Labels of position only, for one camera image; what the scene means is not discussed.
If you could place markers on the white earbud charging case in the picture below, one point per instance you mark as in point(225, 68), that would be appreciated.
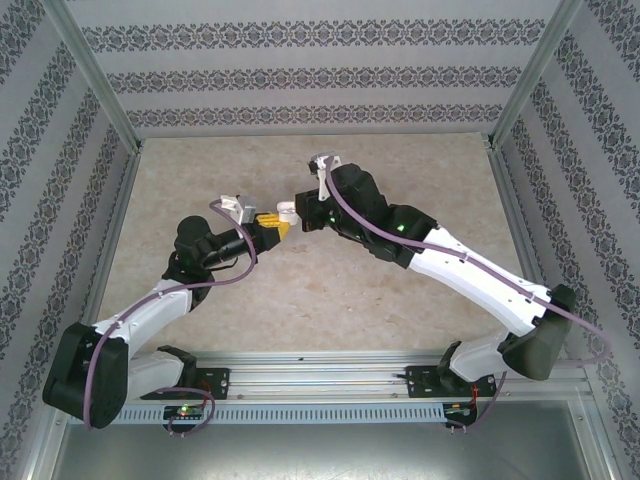
point(288, 212)

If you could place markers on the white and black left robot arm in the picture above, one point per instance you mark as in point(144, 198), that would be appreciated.
point(150, 315)

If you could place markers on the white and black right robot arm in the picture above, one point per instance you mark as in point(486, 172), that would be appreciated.
point(475, 285)

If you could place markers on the small circuit board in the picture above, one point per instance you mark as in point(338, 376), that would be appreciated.
point(182, 412)
point(457, 410)

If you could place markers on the grey metal sheet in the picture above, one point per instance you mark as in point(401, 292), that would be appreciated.
point(320, 450)

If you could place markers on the aluminium side rail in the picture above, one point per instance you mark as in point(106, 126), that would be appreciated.
point(121, 200)
point(511, 200)

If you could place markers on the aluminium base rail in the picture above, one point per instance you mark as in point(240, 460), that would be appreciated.
point(320, 375)

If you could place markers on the aluminium frame post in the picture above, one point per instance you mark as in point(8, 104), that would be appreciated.
point(536, 70)
point(94, 70)

